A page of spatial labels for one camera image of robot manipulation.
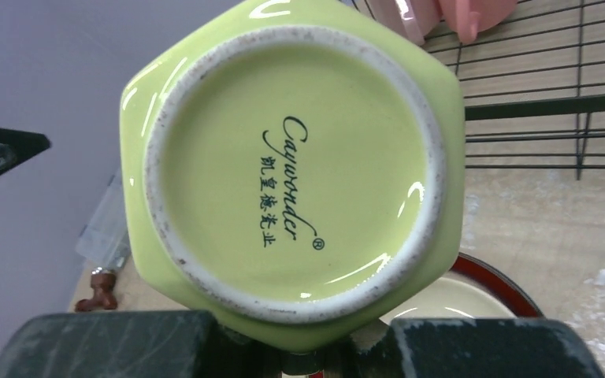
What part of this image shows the black wire dish rack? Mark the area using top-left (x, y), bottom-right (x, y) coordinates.
top-left (351, 0), bottom-right (605, 181)

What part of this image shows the cream painted plate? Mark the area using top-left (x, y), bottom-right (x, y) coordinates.
top-left (380, 273), bottom-right (515, 324)

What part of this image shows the green faceted mug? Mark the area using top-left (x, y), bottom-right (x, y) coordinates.
top-left (119, 1), bottom-right (465, 353)

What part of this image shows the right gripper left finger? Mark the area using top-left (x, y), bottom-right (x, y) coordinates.
top-left (0, 310), bottom-right (217, 377)

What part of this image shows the red rimmed plate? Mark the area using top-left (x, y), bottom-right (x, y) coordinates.
top-left (450, 253), bottom-right (544, 317)

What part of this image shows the brown faucet tap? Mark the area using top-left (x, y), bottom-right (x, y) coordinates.
top-left (74, 270), bottom-right (118, 313)

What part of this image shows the clear plastic organizer box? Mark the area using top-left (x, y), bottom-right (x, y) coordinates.
top-left (75, 169), bottom-right (131, 271)

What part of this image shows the light pink faceted mug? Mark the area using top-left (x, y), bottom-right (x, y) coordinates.
top-left (367, 0), bottom-right (518, 46)

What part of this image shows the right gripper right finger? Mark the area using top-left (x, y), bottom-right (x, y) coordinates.
top-left (354, 317), bottom-right (605, 378)

